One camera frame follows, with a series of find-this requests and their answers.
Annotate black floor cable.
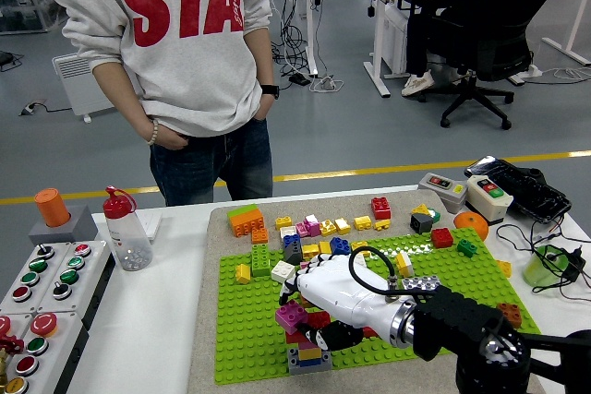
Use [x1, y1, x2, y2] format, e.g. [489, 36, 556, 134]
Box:
[0, 50, 24, 73]

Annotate grey base brick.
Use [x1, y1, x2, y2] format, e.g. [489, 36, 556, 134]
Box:
[285, 345, 333, 376]

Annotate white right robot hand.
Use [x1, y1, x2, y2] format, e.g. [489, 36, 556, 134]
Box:
[278, 253, 412, 352]

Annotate black office chair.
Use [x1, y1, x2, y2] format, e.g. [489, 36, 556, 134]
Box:
[415, 0, 572, 131]

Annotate white square brick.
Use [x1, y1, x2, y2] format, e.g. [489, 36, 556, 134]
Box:
[270, 260, 296, 285]

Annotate orange fruit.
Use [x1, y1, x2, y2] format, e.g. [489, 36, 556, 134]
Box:
[452, 210, 489, 242]

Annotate floor socket box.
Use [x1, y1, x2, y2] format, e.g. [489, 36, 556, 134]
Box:
[18, 99, 47, 117]

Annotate orange cylinder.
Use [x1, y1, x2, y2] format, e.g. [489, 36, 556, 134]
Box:
[33, 187, 71, 229]

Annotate white computer case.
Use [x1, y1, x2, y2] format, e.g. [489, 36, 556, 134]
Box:
[381, 1, 411, 76]

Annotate grey switch box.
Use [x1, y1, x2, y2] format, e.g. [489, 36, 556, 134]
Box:
[416, 171, 469, 214]

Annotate large red brick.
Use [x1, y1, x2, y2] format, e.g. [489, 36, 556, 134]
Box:
[285, 310, 332, 345]

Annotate white and yellow brick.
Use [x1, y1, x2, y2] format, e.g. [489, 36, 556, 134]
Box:
[395, 251, 416, 278]

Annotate clear bottle red cap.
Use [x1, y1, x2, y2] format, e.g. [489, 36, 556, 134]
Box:
[102, 185, 154, 273]

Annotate green plastic cup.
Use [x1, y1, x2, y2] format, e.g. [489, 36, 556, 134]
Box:
[522, 245, 572, 288]

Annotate grey block holder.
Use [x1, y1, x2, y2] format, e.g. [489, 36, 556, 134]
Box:
[28, 204, 99, 247]

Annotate white switch box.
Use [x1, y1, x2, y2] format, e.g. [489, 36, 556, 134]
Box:
[464, 173, 514, 225]

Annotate person's right hand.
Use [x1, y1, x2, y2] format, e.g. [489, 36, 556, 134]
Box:
[154, 125, 190, 152]

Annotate person's left hand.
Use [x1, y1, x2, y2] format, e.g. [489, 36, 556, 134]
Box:
[252, 94, 279, 123]

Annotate tall green brick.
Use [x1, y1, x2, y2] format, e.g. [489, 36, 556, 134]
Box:
[250, 243, 272, 278]

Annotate white panel heater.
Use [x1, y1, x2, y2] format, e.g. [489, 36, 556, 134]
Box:
[53, 52, 116, 124]

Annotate black plug with cord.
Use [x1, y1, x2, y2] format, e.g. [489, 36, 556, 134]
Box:
[496, 216, 591, 305]

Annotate person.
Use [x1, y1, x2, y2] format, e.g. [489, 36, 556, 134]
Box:
[400, 0, 467, 98]
[51, 0, 282, 208]

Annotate tangled black cables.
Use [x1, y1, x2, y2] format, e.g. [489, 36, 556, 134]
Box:
[270, 0, 324, 90]

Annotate white wall switch plate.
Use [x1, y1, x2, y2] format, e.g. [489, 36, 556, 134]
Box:
[138, 209, 163, 243]

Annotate clear storage crate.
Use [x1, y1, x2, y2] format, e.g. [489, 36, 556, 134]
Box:
[0, 0, 68, 36]

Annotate green studded baseplate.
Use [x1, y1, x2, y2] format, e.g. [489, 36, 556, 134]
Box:
[212, 226, 544, 386]

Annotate long grey brick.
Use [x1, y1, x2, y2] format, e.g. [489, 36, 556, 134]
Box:
[401, 275, 442, 292]

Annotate grey-brown table mat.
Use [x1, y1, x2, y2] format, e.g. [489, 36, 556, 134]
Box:
[187, 185, 547, 394]

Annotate lime green flat brick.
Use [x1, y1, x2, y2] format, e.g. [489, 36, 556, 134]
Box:
[226, 203, 259, 219]

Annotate dark grey sloped brick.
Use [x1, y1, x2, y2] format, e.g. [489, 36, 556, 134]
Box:
[283, 242, 305, 266]

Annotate white push-button box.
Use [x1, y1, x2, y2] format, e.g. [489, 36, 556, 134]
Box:
[0, 313, 33, 394]
[35, 239, 115, 335]
[8, 310, 91, 394]
[0, 240, 73, 316]

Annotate pink square brick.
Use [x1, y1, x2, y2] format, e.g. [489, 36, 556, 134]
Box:
[275, 300, 309, 335]

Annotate red valve handle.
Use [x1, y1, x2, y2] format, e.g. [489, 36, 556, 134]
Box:
[0, 336, 25, 357]

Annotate large orange brick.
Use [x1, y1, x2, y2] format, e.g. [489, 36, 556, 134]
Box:
[229, 209, 268, 238]

